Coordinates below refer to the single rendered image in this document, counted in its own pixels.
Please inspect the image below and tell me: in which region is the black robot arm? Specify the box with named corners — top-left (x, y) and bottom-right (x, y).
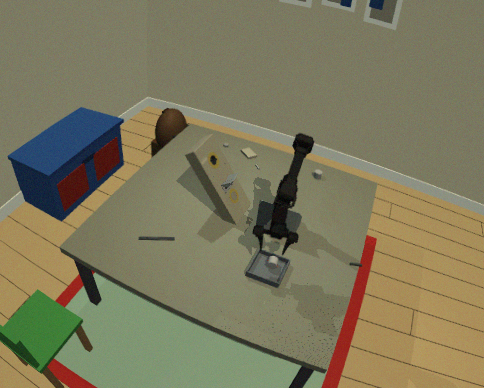
top-left (270, 134), bottom-right (315, 239)

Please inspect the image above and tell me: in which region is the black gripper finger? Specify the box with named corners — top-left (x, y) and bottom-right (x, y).
top-left (282, 239), bottom-right (294, 256)
top-left (255, 235), bottom-right (263, 251)

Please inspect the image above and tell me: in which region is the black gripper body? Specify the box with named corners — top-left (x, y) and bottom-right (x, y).
top-left (253, 219), bottom-right (298, 243)

